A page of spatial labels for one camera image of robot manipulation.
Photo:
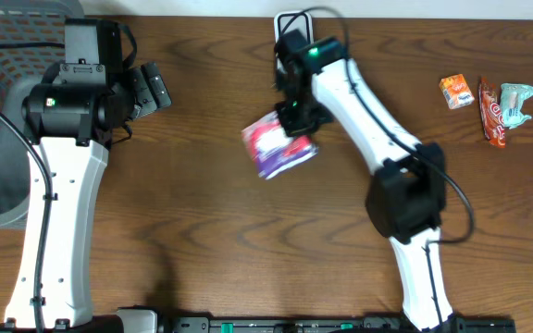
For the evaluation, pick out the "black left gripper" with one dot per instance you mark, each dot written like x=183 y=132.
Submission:
x=143 y=91

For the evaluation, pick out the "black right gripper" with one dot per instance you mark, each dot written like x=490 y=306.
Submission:
x=297 y=122

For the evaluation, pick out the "purple red snack bag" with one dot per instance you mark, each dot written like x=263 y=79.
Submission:
x=272 y=150

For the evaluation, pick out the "small orange tissue pack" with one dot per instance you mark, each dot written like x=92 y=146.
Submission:
x=456 y=91

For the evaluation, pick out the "orange brown snack bar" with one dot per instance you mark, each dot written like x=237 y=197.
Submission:
x=491 y=114

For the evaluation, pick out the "mint green snack packet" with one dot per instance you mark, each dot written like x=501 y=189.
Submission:
x=512 y=98

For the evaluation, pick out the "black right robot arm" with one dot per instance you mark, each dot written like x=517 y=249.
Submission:
x=406 y=193

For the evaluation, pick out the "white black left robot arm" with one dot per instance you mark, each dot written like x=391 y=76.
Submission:
x=65 y=119

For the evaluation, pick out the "grey plastic mesh basket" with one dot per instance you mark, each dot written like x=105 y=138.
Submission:
x=31 y=33

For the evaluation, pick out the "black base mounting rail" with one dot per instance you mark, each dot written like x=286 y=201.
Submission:
x=375 y=324

